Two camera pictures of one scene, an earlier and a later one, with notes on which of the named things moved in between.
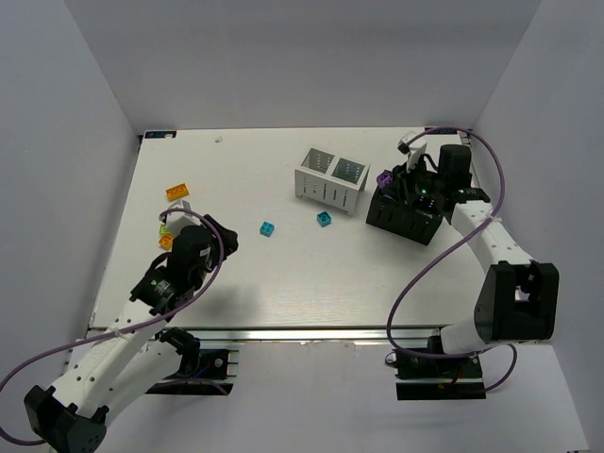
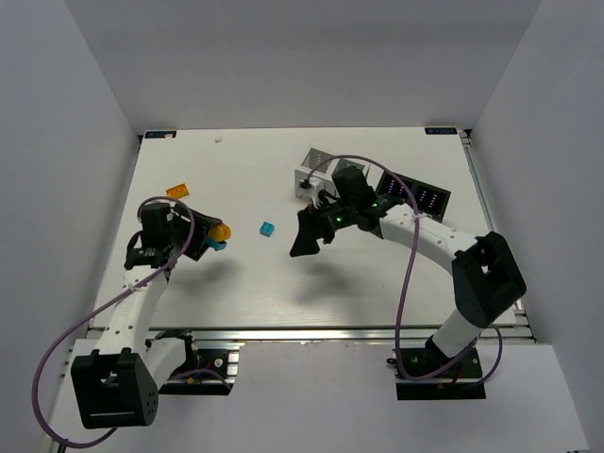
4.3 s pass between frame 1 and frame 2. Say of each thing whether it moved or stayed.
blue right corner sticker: stayed
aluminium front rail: stayed
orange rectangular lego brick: stayed
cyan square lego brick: stayed
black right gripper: moved
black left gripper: moved
